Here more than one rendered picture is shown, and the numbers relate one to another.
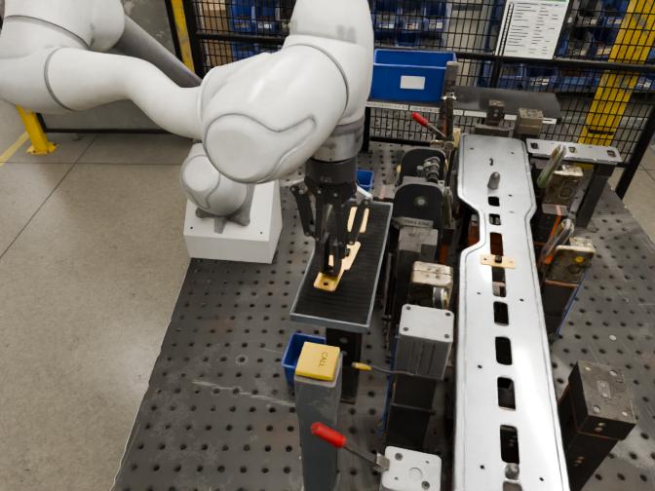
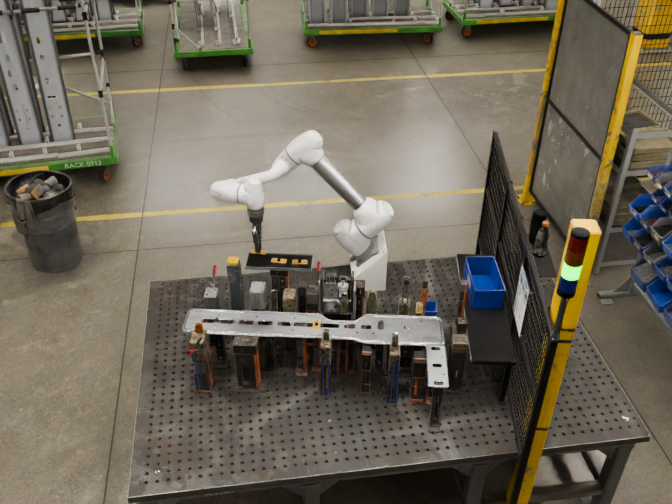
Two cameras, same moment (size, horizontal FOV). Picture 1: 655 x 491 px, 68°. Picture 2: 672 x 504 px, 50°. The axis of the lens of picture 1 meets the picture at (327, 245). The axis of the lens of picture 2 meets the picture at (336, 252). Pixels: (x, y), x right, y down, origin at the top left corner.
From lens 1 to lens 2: 371 cm
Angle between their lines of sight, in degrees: 61
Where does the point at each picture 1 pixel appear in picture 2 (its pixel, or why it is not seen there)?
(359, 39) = (246, 191)
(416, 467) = (212, 293)
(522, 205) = (365, 337)
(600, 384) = (247, 339)
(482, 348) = (265, 317)
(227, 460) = (246, 297)
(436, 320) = (258, 288)
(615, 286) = (372, 430)
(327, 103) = (225, 194)
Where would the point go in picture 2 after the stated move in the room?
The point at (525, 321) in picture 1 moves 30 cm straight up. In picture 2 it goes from (280, 329) to (278, 285)
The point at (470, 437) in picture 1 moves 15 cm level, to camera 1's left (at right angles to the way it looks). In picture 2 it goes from (228, 313) to (227, 295)
